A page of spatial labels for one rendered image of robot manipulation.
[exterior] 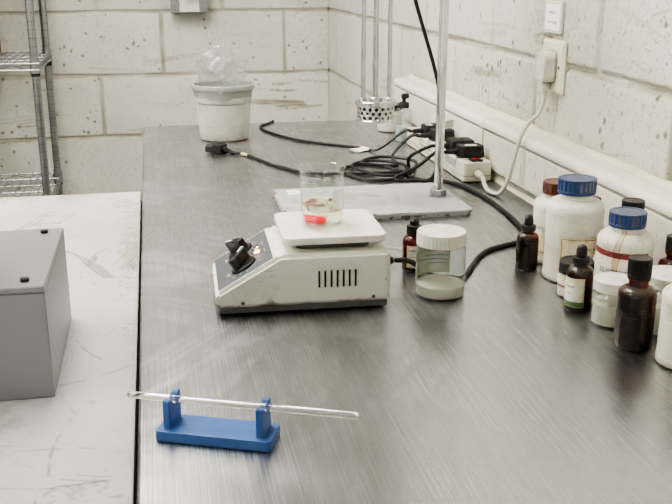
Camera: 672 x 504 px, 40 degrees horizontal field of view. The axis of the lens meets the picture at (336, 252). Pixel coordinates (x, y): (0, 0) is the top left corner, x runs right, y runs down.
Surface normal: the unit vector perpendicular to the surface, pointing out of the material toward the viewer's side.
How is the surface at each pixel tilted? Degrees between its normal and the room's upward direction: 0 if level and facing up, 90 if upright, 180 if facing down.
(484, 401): 0
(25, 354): 90
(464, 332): 0
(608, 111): 90
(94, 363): 0
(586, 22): 90
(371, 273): 90
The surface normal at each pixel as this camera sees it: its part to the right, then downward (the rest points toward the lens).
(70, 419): 0.00, -0.96
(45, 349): 0.19, 0.29
